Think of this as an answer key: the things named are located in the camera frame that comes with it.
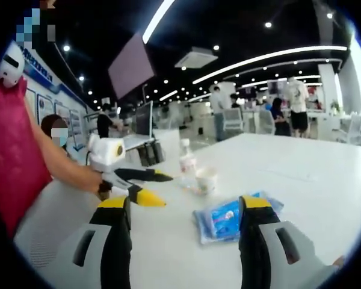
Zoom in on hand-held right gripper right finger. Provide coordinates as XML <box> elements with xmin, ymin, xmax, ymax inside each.
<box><xmin>238</xmin><ymin>194</ymin><xmax>335</xmax><ymax>289</ymax></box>

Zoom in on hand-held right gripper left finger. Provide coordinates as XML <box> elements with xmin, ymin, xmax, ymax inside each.
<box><xmin>52</xmin><ymin>194</ymin><xmax>134</xmax><ymax>289</ymax></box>

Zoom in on blue printed packet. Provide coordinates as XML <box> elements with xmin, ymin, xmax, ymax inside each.
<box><xmin>193</xmin><ymin>197</ymin><xmax>242</xmax><ymax>246</ymax></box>

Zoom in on clear plastic bottle red label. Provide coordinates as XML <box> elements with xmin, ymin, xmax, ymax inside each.
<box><xmin>178</xmin><ymin>138</ymin><xmax>199</xmax><ymax>188</ymax></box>

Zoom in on white paper cup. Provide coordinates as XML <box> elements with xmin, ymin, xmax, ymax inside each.
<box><xmin>195</xmin><ymin>166</ymin><xmax>218</xmax><ymax>196</ymax></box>

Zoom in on person's left hand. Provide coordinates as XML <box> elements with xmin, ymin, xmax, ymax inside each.
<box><xmin>88</xmin><ymin>173</ymin><xmax>110</xmax><ymax>202</ymax></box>

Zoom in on person's right hand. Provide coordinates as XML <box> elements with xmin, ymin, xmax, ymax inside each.
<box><xmin>332</xmin><ymin>255</ymin><xmax>346</xmax><ymax>270</ymax></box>

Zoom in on black equipment boxes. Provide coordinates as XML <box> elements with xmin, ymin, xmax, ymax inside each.
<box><xmin>138</xmin><ymin>141</ymin><xmax>166</xmax><ymax>167</ymax></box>

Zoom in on computer monitor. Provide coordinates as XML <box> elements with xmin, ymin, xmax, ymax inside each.
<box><xmin>135</xmin><ymin>101</ymin><xmax>155</xmax><ymax>138</ymax></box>

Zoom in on white table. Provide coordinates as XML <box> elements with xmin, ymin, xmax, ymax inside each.
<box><xmin>14</xmin><ymin>133</ymin><xmax>361</xmax><ymax>289</ymax></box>

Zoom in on hanging ceiling screen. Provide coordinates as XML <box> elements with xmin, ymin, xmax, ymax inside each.
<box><xmin>107</xmin><ymin>32</ymin><xmax>156</xmax><ymax>101</ymax></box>

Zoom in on person's red shirt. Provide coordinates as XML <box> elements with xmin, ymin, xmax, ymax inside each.
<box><xmin>0</xmin><ymin>76</ymin><xmax>54</xmax><ymax>239</ymax></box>

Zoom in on white mesh office chair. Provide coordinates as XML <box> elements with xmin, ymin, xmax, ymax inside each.
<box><xmin>222</xmin><ymin>107</ymin><xmax>245</xmax><ymax>134</ymax></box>

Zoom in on ceiling air vent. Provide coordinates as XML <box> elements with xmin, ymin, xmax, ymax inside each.
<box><xmin>174</xmin><ymin>47</ymin><xmax>219</xmax><ymax>69</ymax></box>

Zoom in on white worn device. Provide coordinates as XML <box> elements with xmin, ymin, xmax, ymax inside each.
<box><xmin>0</xmin><ymin>42</ymin><xmax>26</xmax><ymax>89</ymax></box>

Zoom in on wall display board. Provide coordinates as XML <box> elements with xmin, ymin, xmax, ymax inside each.
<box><xmin>23</xmin><ymin>49</ymin><xmax>90</xmax><ymax>152</ymax></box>

